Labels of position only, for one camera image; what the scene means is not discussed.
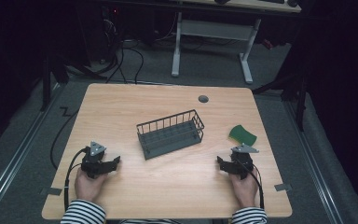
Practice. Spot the person's left hand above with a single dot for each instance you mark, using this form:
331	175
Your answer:
88	186

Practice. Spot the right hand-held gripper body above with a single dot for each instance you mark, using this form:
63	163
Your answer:
243	161

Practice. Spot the black computer tower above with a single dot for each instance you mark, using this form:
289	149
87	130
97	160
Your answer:
93	31

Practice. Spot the metal floor rail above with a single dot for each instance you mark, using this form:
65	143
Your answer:
315	168
15	158

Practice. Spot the white-legged wooden desk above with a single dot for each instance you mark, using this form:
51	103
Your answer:
217	29

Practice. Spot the grey tape strip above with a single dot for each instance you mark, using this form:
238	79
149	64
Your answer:
53	191
282	187

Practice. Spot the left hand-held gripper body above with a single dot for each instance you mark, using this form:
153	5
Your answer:
93	160

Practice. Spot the person's right hand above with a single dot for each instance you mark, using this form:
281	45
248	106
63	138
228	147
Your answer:
245	191

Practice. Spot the black metal stand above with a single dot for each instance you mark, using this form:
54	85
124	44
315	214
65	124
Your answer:
46	84
298	90

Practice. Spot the green scouring pad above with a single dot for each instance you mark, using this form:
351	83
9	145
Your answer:
242	135

